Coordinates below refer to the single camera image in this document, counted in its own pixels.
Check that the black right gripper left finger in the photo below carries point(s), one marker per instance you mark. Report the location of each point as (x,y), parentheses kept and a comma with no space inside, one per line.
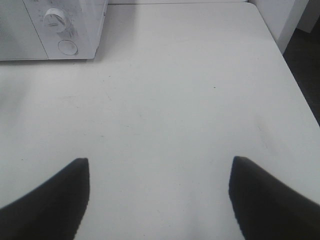
(52,211)

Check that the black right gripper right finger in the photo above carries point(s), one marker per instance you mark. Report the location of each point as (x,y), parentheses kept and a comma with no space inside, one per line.
(266,208)

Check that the round door release button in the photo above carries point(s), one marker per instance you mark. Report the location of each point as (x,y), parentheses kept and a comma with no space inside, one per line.
(67,47)

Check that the white dial knob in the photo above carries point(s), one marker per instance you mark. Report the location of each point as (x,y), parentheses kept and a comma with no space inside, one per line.
(56,20)

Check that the white microwave oven body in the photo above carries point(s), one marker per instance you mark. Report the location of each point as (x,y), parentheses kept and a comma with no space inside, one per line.
(86,23)

